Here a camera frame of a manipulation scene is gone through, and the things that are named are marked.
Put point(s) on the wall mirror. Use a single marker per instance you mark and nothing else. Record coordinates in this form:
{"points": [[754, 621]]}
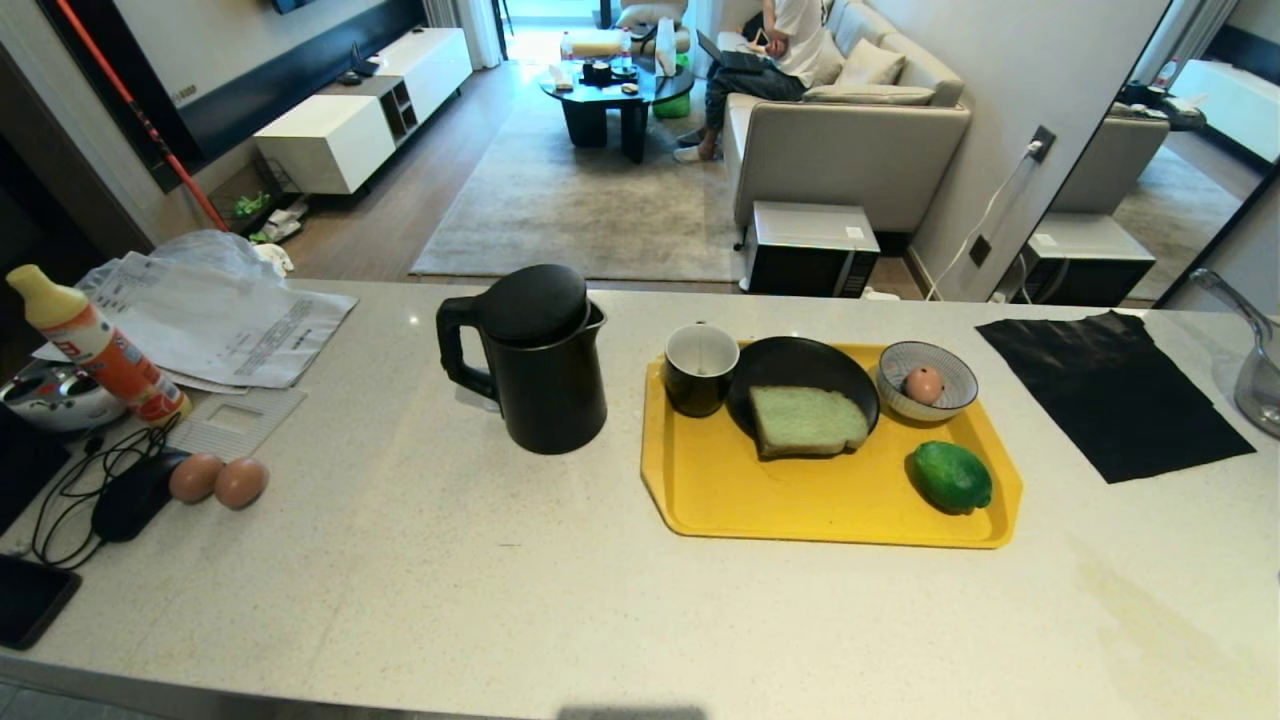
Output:
{"points": [[1150, 150]]}

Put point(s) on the black electric kettle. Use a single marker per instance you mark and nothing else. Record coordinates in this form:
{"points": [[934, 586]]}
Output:
{"points": [[545, 385]]}

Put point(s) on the beige sofa cushion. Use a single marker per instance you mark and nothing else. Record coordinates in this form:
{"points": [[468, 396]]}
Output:
{"points": [[868, 65]]}

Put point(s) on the clear glass jug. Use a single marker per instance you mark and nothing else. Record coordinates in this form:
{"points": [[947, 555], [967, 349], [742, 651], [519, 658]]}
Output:
{"points": [[1262, 385]]}

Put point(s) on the microwave oven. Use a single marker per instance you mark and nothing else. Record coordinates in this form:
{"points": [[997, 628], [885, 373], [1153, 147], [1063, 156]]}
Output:
{"points": [[812, 250]]}

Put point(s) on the brown egg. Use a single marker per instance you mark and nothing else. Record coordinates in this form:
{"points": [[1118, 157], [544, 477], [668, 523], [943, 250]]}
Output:
{"points": [[241, 483], [195, 477], [923, 384]]}

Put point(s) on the slice of green bread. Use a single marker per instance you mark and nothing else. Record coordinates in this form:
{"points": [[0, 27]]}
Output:
{"points": [[805, 420]]}

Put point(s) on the black wall socket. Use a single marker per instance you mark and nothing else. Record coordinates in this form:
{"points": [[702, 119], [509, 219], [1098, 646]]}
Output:
{"points": [[980, 250], [1042, 143]]}

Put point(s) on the green lime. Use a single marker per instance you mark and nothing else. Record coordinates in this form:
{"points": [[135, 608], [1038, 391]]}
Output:
{"points": [[950, 477]]}

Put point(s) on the white tv cabinet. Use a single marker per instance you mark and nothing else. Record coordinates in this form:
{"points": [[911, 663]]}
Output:
{"points": [[345, 120]]}

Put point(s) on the person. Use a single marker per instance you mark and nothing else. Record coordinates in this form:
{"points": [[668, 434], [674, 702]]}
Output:
{"points": [[760, 70]]}

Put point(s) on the white round appliance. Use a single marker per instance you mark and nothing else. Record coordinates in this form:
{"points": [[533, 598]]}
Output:
{"points": [[55, 395]]}

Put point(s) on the black mug white inside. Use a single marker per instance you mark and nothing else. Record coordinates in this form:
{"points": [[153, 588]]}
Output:
{"points": [[699, 385]]}

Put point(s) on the black computer mouse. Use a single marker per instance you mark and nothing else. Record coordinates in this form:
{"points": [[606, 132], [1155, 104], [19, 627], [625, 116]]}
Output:
{"points": [[135, 497]]}

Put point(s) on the black round plate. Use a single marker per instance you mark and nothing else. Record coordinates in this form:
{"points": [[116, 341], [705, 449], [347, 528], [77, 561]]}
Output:
{"points": [[800, 368]]}

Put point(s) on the black kettle lid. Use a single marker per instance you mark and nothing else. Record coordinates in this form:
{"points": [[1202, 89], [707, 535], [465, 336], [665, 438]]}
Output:
{"points": [[532, 303]]}

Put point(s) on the black cloth mat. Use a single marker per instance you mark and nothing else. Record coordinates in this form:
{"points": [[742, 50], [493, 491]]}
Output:
{"points": [[1110, 390]]}

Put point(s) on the grey area rug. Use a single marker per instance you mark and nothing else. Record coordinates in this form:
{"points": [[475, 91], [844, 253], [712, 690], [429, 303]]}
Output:
{"points": [[590, 200]]}

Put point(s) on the striped ceramic bowl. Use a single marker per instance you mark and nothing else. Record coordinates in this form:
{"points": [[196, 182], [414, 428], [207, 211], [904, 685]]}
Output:
{"points": [[950, 385]]}

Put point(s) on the white printed paper sheet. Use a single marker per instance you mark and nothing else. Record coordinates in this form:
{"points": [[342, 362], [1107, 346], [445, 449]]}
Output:
{"points": [[235, 325]]}

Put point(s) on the black coffee table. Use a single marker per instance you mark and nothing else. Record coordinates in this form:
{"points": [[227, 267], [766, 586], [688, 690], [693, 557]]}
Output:
{"points": [[615, 100]]}

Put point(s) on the black smartphone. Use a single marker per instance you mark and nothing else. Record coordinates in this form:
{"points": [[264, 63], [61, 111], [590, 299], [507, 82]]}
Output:
{"points": [[30, 600]]}

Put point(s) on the green bucket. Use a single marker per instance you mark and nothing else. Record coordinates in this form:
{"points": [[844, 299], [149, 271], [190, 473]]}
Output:
{"points": [[672, 103]]}

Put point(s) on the beige sofa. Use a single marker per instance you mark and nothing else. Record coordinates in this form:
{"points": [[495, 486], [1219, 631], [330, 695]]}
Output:
{"points": [[860, 140]]}

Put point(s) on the yellow plastic tray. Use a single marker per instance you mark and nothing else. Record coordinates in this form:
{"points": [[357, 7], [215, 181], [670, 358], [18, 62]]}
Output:
{"points": [[800, 495]]}

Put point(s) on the clear plastic bag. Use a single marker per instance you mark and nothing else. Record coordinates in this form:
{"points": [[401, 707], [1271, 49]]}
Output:
{"points": [[205, 252]]}

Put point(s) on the yellow orange detergent bottle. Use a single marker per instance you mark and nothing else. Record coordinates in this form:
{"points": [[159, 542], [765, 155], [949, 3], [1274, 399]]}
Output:
{"points": [[100, 348]]}

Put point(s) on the white card with window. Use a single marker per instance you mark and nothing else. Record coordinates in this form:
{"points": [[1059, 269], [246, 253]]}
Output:
{"points": [[240, 420]]}

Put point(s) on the black laptop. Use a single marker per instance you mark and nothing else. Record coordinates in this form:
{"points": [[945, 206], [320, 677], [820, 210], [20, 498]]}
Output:
{"points": [[730, 55]]}

